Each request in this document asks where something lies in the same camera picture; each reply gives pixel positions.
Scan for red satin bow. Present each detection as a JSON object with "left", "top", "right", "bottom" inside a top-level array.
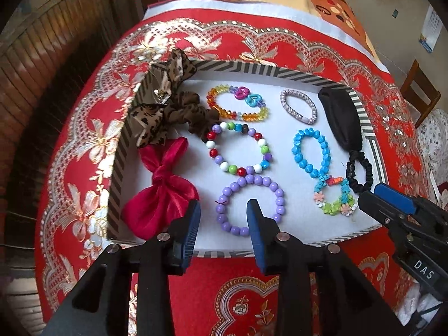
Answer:
[{"left": 122, "top": 137, "right": 200, "bottom": 241}]

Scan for purple bead bracelet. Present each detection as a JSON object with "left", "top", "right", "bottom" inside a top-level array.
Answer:
[{"left": 215, "top": 174, "right": 286, "bottom": 237}]

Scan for green flower bead bracelet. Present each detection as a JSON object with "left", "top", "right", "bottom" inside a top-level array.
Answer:
[{"left": 312, "top": 172, "right": 358, "bottom": 217}]

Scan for black scrunchie hair tie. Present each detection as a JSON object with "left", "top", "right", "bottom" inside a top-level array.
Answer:
[{"left": 345, "top": 149, "right": 374, "bottom": 195}]

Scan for multicolour round bead bracelet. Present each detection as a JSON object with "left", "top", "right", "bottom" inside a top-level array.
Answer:
[{"left": 205, "top": 121, "right": 274, "bottom": 178}]

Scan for blue bead bracelet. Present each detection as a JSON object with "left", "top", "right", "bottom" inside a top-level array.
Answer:
[{"left": 291, "top": 127, "right": 333, "bottom": 179}]

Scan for silver lilac braided bracelet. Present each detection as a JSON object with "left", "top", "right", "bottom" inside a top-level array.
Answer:
[{"left": 279, "top": 89, "right": 319, "bottom": 126}]

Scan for amber bracelet with plastic links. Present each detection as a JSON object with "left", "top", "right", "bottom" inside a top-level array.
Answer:
[{"left": 206, "top": 84, "right": 270, "bottom": 123}]

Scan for red gold floral tablecloth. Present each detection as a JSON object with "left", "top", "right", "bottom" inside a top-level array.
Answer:
[{"left": 36, "top": 0, "right": 434, "bottom": 321}]

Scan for white floral fabric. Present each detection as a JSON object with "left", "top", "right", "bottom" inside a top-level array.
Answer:
[{"left": 417, "top": 108, "right": 447, "bottom": 211}]

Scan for white striped-edge tray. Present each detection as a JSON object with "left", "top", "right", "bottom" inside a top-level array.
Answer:
[{"left": 106, "top": 61, "right": 388, "bottom": 258}]

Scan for black fabric pouch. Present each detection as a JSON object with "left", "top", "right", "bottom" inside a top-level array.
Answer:
[{"left": 318, "top": 87, "right": 363, "bottom": 152}]

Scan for wooden chair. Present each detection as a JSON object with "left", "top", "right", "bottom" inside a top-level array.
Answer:
[{"left": 400, "top": 60, "right": 441, "bottom": 128}]

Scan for leopard print bow scrunchie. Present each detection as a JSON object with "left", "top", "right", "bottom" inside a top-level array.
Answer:
[{"left": 129, "top": 49, "right": 220, "bottom": 148}]

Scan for wall calendar poster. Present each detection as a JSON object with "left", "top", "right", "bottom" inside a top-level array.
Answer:
[{"left": 419, "top": 5, "right": 444, "bottom": 53}]

